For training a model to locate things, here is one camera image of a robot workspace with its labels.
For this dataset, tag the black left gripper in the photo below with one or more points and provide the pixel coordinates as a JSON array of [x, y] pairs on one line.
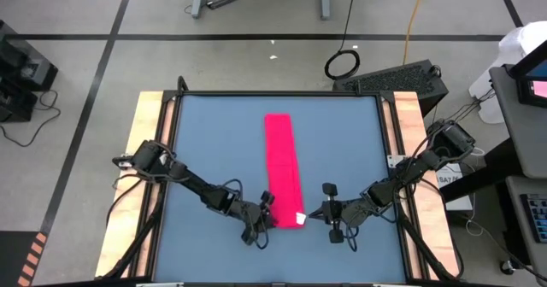
[[250, 216]]

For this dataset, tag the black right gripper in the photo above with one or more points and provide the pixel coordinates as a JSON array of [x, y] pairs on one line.
[[352, 212]]

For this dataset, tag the red towel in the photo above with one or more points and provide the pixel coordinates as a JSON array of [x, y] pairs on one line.
[[282, 163]]

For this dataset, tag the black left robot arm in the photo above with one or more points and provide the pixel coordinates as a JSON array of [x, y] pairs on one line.
[[196, 186]]

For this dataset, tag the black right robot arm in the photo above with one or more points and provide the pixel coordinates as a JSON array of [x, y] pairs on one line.
[[410, 169]]

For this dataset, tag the light wooden table board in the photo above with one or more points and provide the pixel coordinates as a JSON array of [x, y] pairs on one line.
[[408, 116], [145, 116]]

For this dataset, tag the white labelled box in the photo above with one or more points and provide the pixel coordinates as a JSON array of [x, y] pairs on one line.
[[453, 180]]

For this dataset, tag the black perforated computer tower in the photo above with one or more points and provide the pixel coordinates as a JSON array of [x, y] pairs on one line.
[[393, 80]]

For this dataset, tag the black desk leg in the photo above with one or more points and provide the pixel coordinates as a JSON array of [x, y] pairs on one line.
[[491, 171]]

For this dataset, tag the black caster wheel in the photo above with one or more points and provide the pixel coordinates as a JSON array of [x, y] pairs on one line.
[[507, 267]]

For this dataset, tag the grey desk top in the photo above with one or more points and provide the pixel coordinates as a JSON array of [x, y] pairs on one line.
[[517, 236], [525, 137]]

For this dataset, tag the black keyboard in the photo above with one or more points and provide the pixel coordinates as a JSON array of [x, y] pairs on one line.
[[536, 216]]

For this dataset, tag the black power strip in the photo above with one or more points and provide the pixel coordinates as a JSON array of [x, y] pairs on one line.
[[222, 1]]

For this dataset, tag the black laptop screen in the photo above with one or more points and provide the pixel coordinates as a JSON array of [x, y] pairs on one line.
[[534, 86]]

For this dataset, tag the black orange-striped floor mat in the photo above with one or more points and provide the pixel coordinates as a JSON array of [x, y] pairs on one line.
[[13, 257]]

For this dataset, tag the white plastic cover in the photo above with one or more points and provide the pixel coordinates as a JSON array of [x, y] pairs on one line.
[[517, 43]]

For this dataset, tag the black equipment stack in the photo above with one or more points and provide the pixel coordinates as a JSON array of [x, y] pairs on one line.
[[21, 69]]

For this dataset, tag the black table edge frame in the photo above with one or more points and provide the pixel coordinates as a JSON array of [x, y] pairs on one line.
[[278, 93]]

